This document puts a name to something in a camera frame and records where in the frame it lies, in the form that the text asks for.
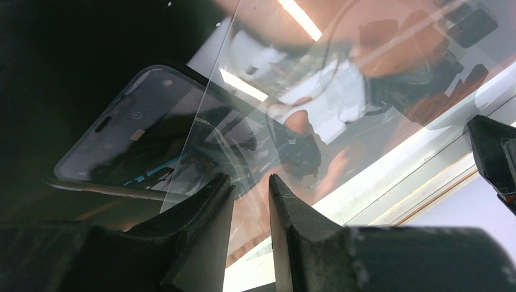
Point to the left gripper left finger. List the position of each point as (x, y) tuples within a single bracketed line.
[(182, 248)]

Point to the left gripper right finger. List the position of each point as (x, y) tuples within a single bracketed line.
[(313, 253)]

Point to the glossy photo print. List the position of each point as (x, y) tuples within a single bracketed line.
[(108, 116)]

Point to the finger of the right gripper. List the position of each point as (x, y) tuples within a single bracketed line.
[(493, 148)]

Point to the white wooden picture frame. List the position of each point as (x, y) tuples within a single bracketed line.
[(420, 168)]

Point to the clear acrylic sheet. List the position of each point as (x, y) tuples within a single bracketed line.
[(368, 75)]

